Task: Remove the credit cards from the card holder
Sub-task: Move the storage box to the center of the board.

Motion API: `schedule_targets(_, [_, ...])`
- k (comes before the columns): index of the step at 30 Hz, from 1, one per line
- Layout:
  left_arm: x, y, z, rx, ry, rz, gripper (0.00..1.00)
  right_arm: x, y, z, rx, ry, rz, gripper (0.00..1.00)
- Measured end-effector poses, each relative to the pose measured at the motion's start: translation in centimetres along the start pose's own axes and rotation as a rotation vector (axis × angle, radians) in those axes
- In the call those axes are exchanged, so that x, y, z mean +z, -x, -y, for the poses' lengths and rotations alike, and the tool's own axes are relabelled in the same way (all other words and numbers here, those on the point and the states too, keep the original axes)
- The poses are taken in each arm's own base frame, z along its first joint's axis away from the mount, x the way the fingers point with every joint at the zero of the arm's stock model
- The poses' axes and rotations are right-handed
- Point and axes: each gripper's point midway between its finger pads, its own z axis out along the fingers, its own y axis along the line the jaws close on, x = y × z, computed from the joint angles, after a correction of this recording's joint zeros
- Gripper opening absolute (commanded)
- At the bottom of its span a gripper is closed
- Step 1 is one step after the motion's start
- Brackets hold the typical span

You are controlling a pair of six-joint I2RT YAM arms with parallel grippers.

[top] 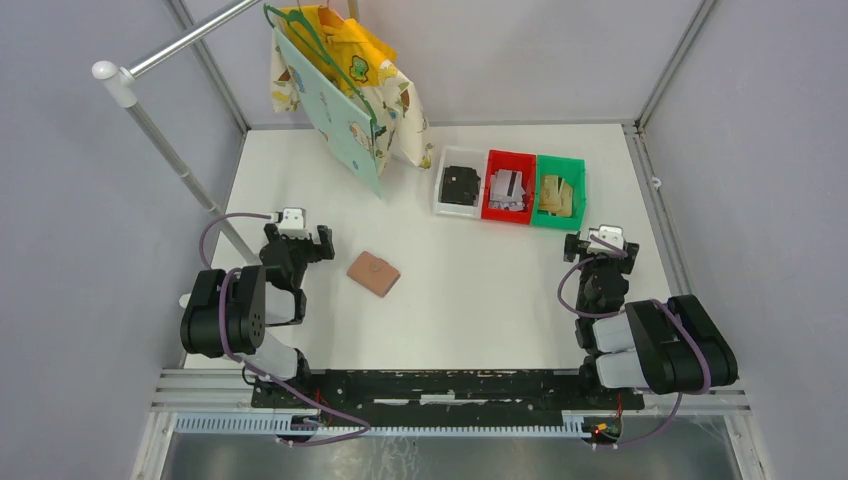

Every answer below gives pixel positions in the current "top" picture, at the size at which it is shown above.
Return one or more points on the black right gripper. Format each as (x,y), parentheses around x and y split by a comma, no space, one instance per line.
(574,245)

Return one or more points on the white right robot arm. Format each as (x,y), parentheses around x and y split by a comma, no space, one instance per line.
(663,347)

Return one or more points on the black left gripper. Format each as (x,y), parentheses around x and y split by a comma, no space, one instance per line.
(318,251)

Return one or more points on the light green cartoon garment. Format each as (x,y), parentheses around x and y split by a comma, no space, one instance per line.
(343,126)

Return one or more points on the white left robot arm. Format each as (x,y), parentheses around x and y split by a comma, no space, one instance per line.
(231,321)

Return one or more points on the silver clothes rack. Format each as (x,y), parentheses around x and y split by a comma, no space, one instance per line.
(118,82)

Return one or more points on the red plastic bin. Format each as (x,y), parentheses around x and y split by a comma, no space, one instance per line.
(524,162)

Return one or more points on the green clothes hanger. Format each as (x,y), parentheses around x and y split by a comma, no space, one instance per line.
(318,46)

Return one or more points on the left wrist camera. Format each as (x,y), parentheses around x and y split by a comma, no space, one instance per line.
(291,223)

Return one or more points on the green plastic bin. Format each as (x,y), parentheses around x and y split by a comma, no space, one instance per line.
(573,171)

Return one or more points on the black cards stack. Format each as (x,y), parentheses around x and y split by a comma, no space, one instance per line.
(460,186)

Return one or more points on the yellow patterned children shirt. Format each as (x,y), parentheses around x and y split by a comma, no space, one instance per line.
(373,80)

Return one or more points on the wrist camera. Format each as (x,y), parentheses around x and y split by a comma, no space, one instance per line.
(291,223)
(606,238)

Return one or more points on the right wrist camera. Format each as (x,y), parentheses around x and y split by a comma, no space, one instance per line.
(606,238)

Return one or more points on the white plastic bin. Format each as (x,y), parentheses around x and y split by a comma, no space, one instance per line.
(455,155)

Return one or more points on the white cards stack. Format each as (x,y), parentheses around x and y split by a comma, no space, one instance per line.
(506,191)

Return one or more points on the gold cards stack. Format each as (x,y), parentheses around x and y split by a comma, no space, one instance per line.
(556,196)

